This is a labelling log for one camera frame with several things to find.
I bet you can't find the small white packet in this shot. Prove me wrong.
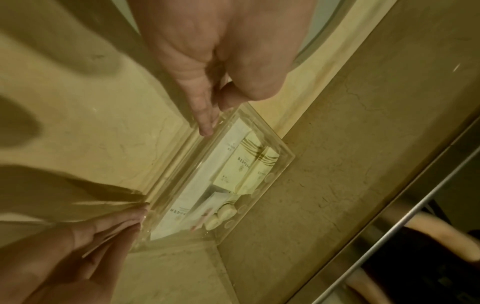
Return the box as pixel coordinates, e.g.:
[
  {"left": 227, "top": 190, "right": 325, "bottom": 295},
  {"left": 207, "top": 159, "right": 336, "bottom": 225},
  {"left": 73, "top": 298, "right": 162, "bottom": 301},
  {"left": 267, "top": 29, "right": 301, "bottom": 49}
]
[{"left": 204, "top": 191, "right": 238, "bottom": 215}]

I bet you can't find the person's left hand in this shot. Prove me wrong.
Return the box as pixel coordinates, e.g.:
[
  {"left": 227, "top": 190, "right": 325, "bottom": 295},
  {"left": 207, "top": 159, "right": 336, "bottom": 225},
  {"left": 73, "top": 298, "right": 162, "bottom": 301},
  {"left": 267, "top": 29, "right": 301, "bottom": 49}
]
[{"left": 127, "top": 0, "right": 317, "bottom": 138}]

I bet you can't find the long white packet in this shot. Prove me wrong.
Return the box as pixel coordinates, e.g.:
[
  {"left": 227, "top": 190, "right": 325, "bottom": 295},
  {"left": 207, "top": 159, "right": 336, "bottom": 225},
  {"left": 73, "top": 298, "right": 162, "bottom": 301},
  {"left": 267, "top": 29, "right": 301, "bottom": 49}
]
[{"left": 150, "top": 118, "right": 251, "bottom": 241}]

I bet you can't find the wall mirror with metal frame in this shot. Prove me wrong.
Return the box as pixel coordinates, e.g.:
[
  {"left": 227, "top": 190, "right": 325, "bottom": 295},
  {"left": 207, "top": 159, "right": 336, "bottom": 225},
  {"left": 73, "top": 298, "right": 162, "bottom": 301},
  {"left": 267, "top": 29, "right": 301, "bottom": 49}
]
[{"left": 286, "top": 110, "right": 480, "bottom": 304}]

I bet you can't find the cream box with gold stripes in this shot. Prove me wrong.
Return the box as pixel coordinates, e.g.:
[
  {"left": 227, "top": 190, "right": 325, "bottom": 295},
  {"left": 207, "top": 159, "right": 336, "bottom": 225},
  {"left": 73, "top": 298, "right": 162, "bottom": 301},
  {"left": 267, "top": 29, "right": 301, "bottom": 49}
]
[
  {"left": 213, "top": 132, "right": 264, "bottom": 187},
  {"left": 237, "top": 145, "right": 281, "bottom": 194}
]

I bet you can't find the white sink basin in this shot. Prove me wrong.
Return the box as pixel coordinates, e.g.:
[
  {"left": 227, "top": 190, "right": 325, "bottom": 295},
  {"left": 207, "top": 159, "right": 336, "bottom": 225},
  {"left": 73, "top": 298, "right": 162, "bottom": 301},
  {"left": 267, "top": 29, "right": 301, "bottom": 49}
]
[{"left": 291, "top": 0, "right": 352, "bottom": 68}]

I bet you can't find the round white soap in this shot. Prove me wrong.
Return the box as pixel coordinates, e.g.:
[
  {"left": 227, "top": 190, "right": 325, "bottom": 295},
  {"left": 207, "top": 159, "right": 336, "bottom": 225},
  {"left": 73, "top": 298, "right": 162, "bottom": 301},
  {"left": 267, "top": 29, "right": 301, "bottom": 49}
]
[
  {"left": 203, "top": 213, "right": 223, "bottom": 231},
  {"left": 217, "top": 203, "right": 240, "bottom": 221}
]

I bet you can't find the person's right hand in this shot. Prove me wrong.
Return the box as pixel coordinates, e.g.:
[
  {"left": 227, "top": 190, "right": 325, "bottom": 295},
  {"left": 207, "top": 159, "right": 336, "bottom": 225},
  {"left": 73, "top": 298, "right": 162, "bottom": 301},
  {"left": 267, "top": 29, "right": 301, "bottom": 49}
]
[{"left": 0, "top": 202, "right": 152, "bottom": 304}]

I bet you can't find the clear acrylic tray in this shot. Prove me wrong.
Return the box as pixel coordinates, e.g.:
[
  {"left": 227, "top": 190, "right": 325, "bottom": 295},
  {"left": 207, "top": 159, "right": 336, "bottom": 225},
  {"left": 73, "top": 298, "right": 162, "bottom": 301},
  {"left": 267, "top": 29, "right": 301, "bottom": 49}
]
[{"left": 130, "top": 102, "right": 297, "bottom": 253}]

